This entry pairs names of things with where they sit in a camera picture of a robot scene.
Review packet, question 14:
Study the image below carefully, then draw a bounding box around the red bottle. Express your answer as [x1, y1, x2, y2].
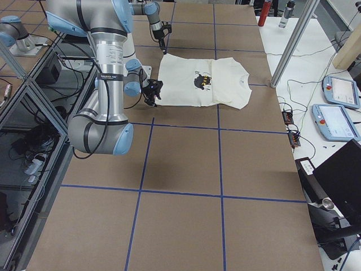
[258, 0, 272, 27]

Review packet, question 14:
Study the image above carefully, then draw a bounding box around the blue teach pendant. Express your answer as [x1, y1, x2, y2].
[322, 76, 360, 109]
[311, 104, 360, 142]

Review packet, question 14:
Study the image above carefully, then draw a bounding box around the cream long-sleeve Twinkle shirt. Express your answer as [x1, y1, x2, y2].
[157, 54, 252, 110]

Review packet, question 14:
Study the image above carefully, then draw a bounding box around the aluminium frame rack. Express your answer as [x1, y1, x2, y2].
[1, 36, 95, 270]

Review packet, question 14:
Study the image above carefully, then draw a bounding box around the steel cup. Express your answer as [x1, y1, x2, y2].
[321, 198, 335, 211]

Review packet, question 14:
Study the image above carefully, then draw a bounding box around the near blue teach pendant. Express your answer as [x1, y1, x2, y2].
[311, 104, 360, 142]

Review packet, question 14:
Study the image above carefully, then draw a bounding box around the aluminium frame post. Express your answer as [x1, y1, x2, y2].
[270, 0, 320, 88]

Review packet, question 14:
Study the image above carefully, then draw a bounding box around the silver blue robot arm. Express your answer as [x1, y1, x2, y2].
[130, 1, 172, 55]
[46, 1, 171, 155]

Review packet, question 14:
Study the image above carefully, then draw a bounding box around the black monitor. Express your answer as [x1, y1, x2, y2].
[313, 139, 360, 225]

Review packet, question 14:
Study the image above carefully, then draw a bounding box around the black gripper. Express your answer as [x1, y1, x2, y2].
[142, 79, 163, 107]
[152, 22, 172, 55]

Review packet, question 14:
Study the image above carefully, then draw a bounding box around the orange black USB hub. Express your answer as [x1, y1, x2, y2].
[281, 110, 294, 125]

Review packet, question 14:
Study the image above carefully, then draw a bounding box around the far blue teach pendant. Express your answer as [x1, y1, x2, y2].
[322, 76, 360, 109]

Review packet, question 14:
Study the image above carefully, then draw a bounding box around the clear water bottle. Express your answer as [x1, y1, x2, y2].
[279, 0, 295, 28]

